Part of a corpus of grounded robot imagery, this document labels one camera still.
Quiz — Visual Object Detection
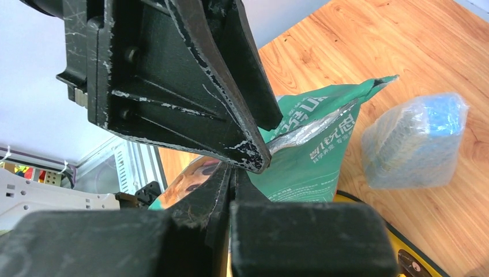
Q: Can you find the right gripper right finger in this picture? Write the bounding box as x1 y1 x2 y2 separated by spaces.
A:
230 170 398 276

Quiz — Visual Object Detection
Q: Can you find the yellow double pet bowl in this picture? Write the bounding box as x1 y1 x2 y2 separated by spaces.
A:
334 190 452 277

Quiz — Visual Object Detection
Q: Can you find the blue wrapped package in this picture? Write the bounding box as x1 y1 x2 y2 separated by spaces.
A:
361 92 469 189

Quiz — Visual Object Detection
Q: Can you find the green pet food bag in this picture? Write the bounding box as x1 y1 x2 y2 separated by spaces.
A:
148 74 400 212

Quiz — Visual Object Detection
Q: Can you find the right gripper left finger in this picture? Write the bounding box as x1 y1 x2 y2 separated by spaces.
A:
1 164 232 276

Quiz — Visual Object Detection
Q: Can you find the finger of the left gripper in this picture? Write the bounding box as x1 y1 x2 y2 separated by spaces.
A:
58 1 271 173
201 0 283 131

